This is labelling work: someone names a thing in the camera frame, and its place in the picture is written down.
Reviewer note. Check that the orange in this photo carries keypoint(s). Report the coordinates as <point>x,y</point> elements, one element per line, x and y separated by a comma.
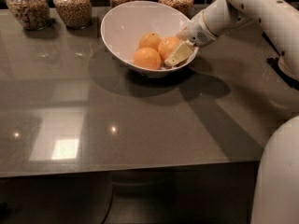
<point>150,40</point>
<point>167,45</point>
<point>147,58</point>

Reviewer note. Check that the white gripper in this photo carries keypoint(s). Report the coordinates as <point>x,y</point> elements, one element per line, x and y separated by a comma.
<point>198,32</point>

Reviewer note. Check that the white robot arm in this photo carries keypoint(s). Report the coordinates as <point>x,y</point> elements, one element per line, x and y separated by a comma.
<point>276,197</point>

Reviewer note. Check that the white tilted bowl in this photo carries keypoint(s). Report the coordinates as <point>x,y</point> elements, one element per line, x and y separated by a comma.
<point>123,26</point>

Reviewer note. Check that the leftmost glass jar of nuts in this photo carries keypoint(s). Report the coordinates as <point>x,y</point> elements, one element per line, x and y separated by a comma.
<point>32,15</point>

